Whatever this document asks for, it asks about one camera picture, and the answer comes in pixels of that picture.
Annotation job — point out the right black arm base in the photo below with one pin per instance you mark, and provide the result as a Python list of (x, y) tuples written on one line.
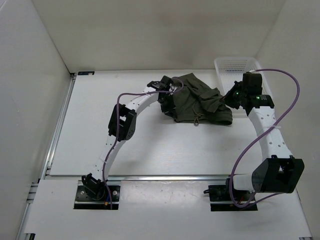
[(220, 200)]

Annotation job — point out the olive green shorts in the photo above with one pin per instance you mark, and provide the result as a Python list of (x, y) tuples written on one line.
[(198, 103)]

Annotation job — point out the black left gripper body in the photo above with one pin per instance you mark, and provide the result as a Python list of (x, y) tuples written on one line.
[(167, 104)]

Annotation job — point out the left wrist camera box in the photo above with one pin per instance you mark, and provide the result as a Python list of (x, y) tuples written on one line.
[(167, 82)]

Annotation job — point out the black corner label plate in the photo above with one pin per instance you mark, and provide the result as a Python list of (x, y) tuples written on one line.
[(86, 73)]

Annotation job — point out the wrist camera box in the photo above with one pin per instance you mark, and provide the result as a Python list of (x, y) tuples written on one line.
[(167, 82), (252, 83)]

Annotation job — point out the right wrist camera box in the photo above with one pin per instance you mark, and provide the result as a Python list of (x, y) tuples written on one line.
[(252, 83)]

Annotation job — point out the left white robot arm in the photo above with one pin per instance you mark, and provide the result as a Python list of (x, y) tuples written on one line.
[(121, 128)]

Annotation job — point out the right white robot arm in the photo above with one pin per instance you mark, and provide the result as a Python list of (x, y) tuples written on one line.
[(279, 171)]

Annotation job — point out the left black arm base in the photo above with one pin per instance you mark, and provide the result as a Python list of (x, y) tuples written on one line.
[(92, 194)]

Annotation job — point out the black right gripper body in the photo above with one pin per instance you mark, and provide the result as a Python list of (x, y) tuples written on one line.
[(233, 98)]

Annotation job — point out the white perforated plastic basket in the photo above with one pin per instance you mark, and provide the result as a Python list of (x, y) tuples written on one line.
[(231, 69)]

